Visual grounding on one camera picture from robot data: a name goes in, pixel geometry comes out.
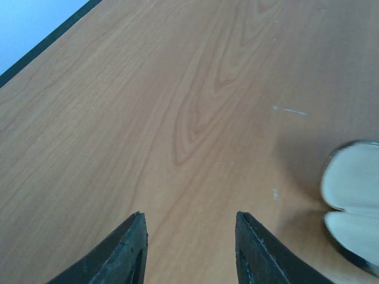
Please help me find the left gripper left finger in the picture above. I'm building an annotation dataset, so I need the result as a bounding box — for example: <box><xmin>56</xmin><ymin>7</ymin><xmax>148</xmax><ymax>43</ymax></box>
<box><xmin>49</xmin><ymin>211</ymin><xmax>147</xmax><ymax>283</ymax></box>

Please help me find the plaid brown glasses case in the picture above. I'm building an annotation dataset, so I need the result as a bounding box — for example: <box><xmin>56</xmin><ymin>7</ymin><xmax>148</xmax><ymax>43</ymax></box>
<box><xmin>320</xmin><ymin>140</ymin><xmax>378</xmax><ymax>276</ymax></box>

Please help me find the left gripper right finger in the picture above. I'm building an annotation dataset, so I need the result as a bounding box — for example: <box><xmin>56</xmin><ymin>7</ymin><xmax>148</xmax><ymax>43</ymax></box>
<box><xmin>235</xmin><ymin>211</ymin><xmax>332</xmax><ymax>284</ymax></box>

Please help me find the black enclosure frame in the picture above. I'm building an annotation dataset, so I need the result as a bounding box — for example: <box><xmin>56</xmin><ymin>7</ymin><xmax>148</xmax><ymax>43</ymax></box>
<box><xmin>1</xmin><ymin>0</ymin><xmax>101</xmax><ymax>87</ymax></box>

